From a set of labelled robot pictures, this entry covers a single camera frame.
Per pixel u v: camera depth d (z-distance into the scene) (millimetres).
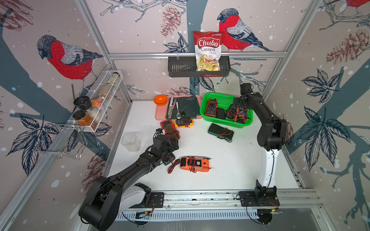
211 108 1076
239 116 1007
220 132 969
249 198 728
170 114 1104
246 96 748
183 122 1007
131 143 1020
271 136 581
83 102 619
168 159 856
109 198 403
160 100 1170
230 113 1065
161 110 1143
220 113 1076
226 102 1134
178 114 1104
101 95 761
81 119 598
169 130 978
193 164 815
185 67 1067
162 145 676
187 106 1178
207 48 826
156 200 731
